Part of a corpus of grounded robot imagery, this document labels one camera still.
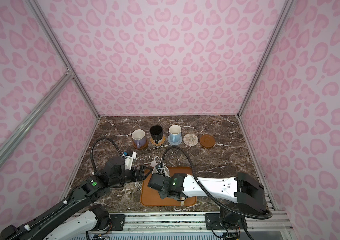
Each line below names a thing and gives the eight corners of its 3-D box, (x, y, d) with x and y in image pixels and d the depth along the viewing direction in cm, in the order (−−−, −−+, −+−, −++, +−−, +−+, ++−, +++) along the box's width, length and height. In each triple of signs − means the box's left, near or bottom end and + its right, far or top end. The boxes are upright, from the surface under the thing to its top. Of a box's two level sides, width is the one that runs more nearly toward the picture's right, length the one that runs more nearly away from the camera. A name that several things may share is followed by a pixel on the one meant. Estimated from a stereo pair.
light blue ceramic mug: (169, 147, 103) (168, 138, 95) (169, 134, 111) (168, 124, 102) (181, 147, 103) (181, 138, 95) (180, 134, 111) (181, 124, 102)
